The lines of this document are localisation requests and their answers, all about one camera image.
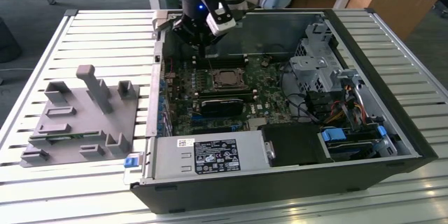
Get green RAM stick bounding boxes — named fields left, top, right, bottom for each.
left=45, top=131, right=103, bottom=141

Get silver CPU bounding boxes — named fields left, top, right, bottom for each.
left=215, top=70, right=243, bottom=86

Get black PC case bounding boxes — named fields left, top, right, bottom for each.
left=129, top=8, right=439, bottom=215

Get black hard disk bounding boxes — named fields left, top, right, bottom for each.
left=328, top=142, right=376, bottom=161

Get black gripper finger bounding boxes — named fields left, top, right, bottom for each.
left=172, top=16, right=204, bottom=65
left=201, top=34, right=225, bottom=65

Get CPU socket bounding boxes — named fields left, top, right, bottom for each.
left=208, top=68, right=249, bottom=91

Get black graphics card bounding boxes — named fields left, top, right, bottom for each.
left=193, top=97, right=245, bottom=118

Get grey power supply unit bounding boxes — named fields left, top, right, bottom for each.
left=141, top=129, right=277, bottom=183

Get green motherboard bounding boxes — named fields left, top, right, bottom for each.
left=161, top=56, right=291, bottom=137

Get metal socket cover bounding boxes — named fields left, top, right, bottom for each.
left=209, top=68, right=248, bottom=90

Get black RAM slot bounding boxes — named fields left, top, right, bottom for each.
left=207, top=55, right=245, bottom=62
left=207, top=61, right=245, bottom=69
left=199, top=94, right=253, bottom=101
left=199, top=90, right=253, bottom=96

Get yellow red power wires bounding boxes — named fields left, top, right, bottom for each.
left=324, top=84, right=368, bottom=130

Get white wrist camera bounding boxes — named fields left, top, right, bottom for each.
left=205, top=7, right=236, bottom=36

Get silver chipset heatsink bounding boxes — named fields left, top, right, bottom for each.
left=248, top=118, right=269, bottom=131

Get silver drive cage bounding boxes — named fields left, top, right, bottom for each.
left=279, top=23, right=365, bottom=96

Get blue disk carrier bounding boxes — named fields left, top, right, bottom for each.
left=320, top=127, right=348, bottom=144

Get grey parts rack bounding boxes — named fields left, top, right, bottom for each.
left=20, top=64, right=141, bottom=168

